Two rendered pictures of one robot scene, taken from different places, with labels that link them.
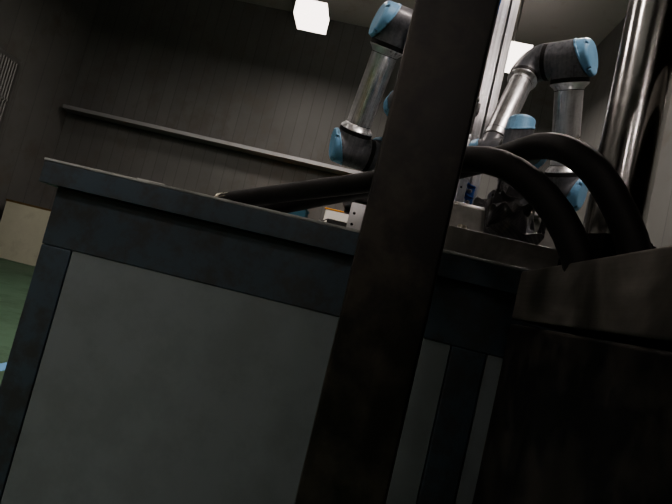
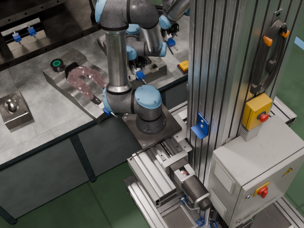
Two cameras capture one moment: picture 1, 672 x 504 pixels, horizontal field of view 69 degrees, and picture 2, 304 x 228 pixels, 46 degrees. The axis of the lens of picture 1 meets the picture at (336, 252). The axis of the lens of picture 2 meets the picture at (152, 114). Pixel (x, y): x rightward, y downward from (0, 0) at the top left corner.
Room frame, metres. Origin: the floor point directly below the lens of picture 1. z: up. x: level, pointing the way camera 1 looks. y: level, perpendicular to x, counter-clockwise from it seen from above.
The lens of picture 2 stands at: (2.58, -1.08, 2.50)
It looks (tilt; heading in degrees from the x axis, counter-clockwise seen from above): 54 degrees down; 150
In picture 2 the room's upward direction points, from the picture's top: 6 degrees counter-clockwise
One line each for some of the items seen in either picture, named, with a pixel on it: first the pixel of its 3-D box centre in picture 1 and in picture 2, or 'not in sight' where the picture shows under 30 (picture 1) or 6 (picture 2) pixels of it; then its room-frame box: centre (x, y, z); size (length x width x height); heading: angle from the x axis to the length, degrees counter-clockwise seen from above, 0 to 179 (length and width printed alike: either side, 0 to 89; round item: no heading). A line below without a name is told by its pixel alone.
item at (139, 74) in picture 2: not in sight; (140, 77); (1.31, -0.41, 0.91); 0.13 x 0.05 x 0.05; 175
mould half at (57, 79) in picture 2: not in sight; (85, 83); (1.10, -0.69, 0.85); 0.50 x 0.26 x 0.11; 12
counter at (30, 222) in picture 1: (91, 248); not in sight; (7.71, 3.73, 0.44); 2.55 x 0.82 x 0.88; 86
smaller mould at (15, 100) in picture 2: not in sight; (14, 109); (1.00, -1.12, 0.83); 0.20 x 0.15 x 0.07; 175
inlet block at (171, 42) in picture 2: not in sight; (171, 43); (1.22, -0.11, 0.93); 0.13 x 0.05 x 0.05; 175
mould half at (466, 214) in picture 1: (488, 251); (130, 51); (1.05, -0.32, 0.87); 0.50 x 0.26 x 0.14; 175
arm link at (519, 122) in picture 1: (518, 137); (133, 35); (1.30, -0.41, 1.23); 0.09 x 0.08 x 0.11; 138
